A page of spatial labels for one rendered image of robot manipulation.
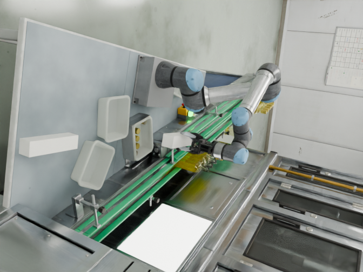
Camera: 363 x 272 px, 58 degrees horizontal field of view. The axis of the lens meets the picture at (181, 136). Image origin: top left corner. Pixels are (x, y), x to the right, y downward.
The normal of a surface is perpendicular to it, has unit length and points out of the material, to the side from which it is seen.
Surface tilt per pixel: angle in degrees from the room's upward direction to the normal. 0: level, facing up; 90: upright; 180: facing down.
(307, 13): 90
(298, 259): 90
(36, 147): 0
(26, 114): 0
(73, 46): 0
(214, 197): 90
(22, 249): 90
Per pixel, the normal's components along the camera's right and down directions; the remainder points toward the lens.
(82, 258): 0.00, -0.90
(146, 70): -0.47, 0.05
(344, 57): -0.50, 0.37
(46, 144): 0.87, 0.22
